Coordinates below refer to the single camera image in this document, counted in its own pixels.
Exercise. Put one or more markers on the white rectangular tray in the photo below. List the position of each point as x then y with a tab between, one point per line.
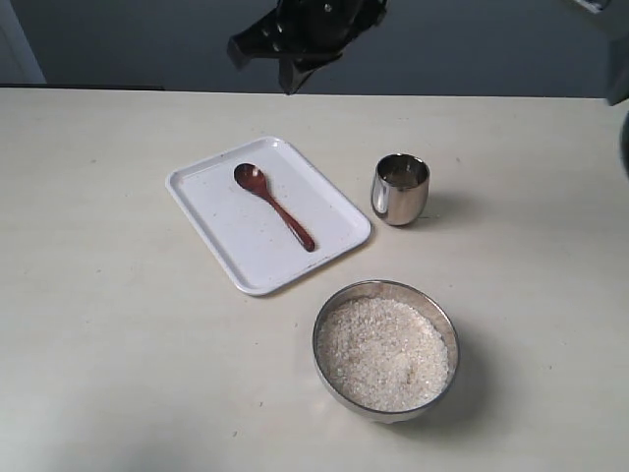
249	239

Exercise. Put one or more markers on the steel bowl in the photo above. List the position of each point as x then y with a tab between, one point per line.
418	300

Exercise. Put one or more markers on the brown wooden spoon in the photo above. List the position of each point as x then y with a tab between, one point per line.
251	178

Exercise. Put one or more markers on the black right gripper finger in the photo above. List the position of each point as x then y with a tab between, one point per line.
259	41

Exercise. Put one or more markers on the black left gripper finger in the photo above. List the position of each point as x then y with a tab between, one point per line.
294	71

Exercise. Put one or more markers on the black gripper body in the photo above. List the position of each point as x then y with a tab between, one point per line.
322	29

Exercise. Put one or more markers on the stainless steel cup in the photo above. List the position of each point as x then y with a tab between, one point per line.
400	189

